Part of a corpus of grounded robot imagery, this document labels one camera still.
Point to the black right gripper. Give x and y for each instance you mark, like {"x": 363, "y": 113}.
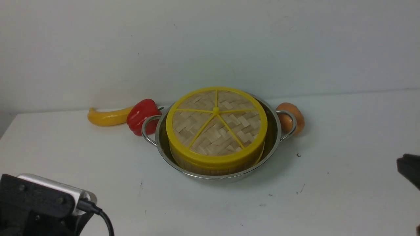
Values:
{"x": 409, "y": 167}

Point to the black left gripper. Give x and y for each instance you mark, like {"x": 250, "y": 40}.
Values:
{"x": 30, "y": 209}

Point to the yellow rimmed bamboo steamer basket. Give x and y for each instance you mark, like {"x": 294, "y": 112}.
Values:
{"x": 223, "y": 164}

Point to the yellow bamboo steamer lid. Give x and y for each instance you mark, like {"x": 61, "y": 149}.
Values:
{"x": 208, "y": 120}

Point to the stainless steel pot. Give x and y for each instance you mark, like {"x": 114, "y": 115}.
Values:
{"x": 273, "y": 138}

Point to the brown potato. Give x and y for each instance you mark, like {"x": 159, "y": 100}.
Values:
{"x": 286, "y": 121}

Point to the yellow banana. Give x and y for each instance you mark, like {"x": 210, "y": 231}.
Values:
{"x": 108, "y": 119}

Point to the red bell pepper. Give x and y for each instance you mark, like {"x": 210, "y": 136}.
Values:
{"x": 140, "y": 112}

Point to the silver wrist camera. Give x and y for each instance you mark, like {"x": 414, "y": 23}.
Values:
{"x": 76, "y": 193}

